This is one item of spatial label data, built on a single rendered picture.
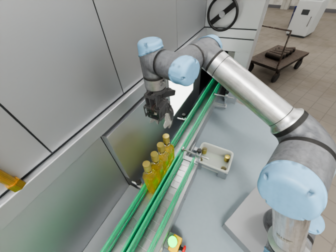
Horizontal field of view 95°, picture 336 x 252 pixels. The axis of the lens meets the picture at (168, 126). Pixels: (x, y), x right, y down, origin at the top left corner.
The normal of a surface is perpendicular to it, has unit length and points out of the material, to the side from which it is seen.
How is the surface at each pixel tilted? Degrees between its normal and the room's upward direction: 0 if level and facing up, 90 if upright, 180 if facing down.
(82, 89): 90
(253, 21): 90
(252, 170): 0
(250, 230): 2
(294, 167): 18
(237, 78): 52
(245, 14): 90
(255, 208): 2
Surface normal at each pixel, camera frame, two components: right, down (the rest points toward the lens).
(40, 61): 0.88, 0.29
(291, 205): -0.73, 0.46
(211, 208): -0.07, -0.69
